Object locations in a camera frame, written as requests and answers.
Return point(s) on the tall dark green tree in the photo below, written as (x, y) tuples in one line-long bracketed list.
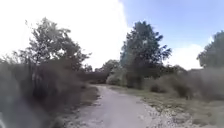
[(143, 50)]

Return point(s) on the grey gravel track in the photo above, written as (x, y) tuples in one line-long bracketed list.
[(115, 110)]

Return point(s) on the leafy green tree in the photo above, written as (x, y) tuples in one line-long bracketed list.
[(53, 46)]

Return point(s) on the dry roadside brush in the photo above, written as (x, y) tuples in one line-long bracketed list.
[(36, 90)]

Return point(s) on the dry grey bushes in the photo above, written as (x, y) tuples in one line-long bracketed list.
[(190, 83)]

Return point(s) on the dry grass verge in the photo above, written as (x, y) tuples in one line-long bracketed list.
[(186, 106)]

